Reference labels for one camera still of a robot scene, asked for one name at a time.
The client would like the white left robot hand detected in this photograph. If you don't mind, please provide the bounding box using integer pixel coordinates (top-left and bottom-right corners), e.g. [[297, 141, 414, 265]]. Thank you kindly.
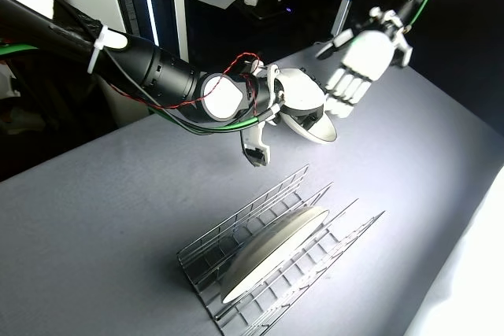
[[316, 28, 398, 119]]

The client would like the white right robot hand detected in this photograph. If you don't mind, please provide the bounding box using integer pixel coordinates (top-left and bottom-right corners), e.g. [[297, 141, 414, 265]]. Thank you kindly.
[[274, 67, 327, 133]]

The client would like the black device with blue light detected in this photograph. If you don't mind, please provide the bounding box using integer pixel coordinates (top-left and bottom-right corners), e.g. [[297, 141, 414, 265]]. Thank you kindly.
[[251, 0, 300, 21]]

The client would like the grey cable adapter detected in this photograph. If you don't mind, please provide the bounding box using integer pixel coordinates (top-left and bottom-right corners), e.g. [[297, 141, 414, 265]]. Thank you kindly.
[[332, 0, 352, 37]]

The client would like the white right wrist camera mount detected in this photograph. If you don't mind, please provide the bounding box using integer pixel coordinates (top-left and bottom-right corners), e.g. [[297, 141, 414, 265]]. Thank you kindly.
[[239, 121, 273, 169]]

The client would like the green right arm cable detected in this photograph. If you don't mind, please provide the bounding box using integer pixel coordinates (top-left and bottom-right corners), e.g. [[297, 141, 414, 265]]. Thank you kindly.
[[0, 42, 285, 137]]

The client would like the red black twisted wire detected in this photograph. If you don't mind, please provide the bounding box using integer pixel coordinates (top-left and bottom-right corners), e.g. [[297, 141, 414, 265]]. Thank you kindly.
[[105, 51, 263, 111]]

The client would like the silver wire dish rack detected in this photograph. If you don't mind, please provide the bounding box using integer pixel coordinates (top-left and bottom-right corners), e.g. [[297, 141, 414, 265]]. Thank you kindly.
[[176, 164, 386, 336]]

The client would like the white cable tie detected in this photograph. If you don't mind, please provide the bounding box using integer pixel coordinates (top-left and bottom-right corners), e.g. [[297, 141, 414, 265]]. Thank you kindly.
[[86, 25, 111, 76]]

